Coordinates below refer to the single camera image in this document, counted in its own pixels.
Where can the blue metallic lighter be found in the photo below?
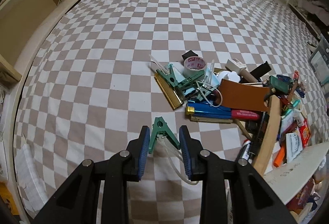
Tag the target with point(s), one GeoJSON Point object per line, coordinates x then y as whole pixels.
{"type": "Point", "coordinates": [205, 110]}

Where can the pile of clothes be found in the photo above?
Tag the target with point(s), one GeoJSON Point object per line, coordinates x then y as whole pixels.
{"type": "Point", "coordinates": [316, 9]}

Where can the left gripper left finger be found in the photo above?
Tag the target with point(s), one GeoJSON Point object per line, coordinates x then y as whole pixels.
{"type": "Point", "coordinates": [76, 200]}

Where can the red pen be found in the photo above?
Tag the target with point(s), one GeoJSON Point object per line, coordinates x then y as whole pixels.
{"type": "Point", "coordinates": [244, 115]}

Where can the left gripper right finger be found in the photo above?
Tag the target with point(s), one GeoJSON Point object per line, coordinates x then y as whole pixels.
{"type": "Point", "coordinates": [253, 201]}

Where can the brown leather pouch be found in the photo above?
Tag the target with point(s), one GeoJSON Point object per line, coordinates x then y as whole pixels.
{"type": "Point", "coordinates": [243, 97]}

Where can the tape roll red print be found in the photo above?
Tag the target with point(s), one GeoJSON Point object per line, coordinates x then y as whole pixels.
{"type": "Point", "coordinates": [193, 64]}

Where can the clear plastic storage bin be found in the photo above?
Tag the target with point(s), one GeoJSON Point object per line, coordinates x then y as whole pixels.
{"type": "Point", "coordinates": [319, 61]}

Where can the gold metal bar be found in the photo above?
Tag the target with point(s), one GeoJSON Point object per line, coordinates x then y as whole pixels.
{"type": "Point", "coordinates": [173, 98]}

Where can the checkered bed sheet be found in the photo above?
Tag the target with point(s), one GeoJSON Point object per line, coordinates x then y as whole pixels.
{"type": "Point", "coordinates": [91, 86]}

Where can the long wooden block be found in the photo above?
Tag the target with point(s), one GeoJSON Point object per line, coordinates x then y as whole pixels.
{"type": "Point", "coordinates": [261, 161]}

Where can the wooden bedside shelf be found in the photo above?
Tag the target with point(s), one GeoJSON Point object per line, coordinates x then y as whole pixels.
{"type": "Point", "coordinates": [24, 25]}

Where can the red snack packet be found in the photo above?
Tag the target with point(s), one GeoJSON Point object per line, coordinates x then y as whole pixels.
{"type": "Point", "coordinates": [305, 133]}

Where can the green plastic clip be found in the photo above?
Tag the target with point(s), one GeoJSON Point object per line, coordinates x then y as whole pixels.
{"type": "Point", "coordinates": [160, 129]}

